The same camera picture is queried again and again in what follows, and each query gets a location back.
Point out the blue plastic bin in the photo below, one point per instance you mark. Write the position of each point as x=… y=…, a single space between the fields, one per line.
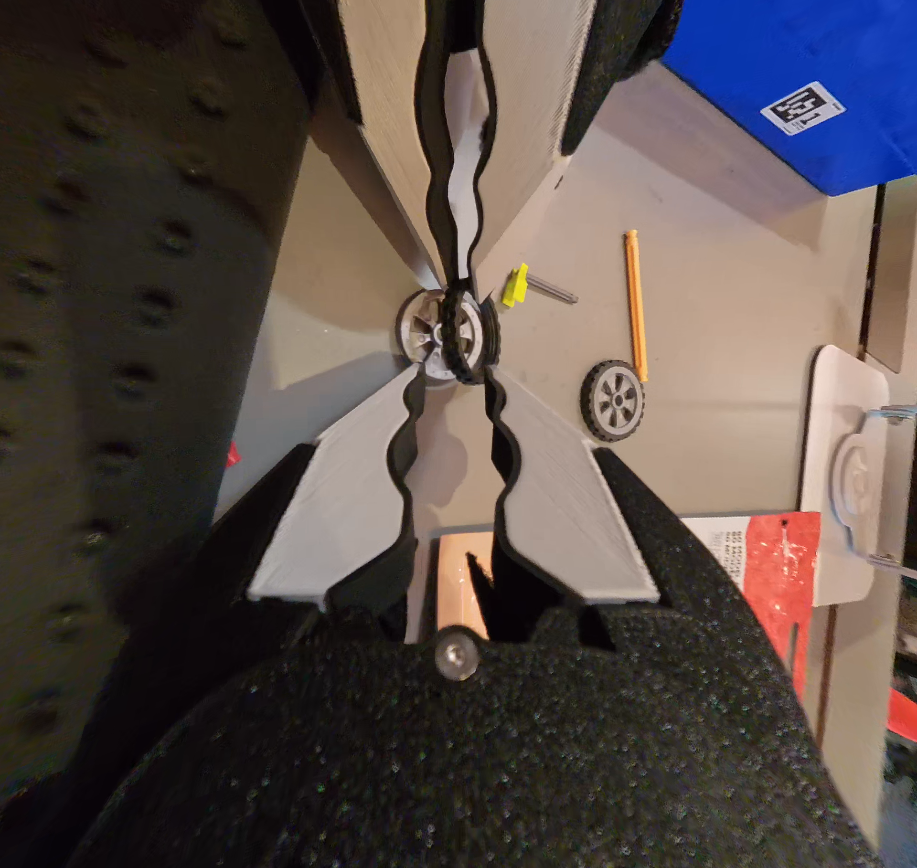
x=752 y=37

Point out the black perforated pad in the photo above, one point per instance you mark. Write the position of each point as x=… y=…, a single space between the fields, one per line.
x=143 y=309

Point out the grey toy wheel black tire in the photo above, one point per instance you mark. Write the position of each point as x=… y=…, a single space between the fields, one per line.
x=419 y=331
x=612 y=401

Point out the small red building piece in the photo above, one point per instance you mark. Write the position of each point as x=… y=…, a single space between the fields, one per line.
x=233 y=454

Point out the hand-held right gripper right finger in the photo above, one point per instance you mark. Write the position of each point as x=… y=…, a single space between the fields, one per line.
x=566 y=517

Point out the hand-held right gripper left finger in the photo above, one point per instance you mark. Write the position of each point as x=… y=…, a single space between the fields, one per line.
x=337 y=517

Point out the black rubber tire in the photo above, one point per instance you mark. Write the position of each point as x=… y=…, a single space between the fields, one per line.
x=451 y=341

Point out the K'nex building set booklet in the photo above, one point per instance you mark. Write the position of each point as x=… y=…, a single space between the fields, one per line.
x=781 y=574

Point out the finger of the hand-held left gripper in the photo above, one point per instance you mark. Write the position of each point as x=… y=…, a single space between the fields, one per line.
x=387 y=59
x=530 y=94

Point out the grey rod with yellow connector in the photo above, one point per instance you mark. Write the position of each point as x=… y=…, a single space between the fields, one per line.
x=514 y=286

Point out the long orange rod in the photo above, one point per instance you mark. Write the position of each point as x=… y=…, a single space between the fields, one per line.
x=635 y=309

